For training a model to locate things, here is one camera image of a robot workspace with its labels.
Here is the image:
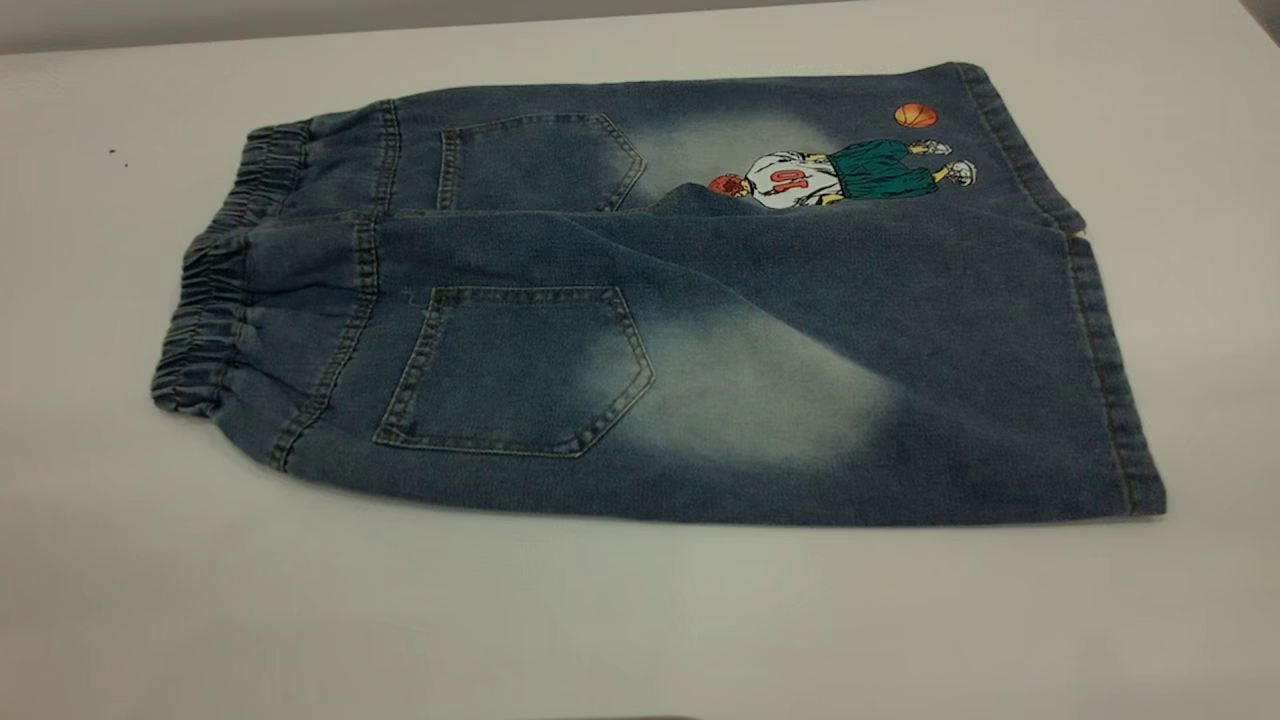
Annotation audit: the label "blue denim shorts with cartoon print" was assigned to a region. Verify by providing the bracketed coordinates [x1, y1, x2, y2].
[150, 62, 1168, 527]

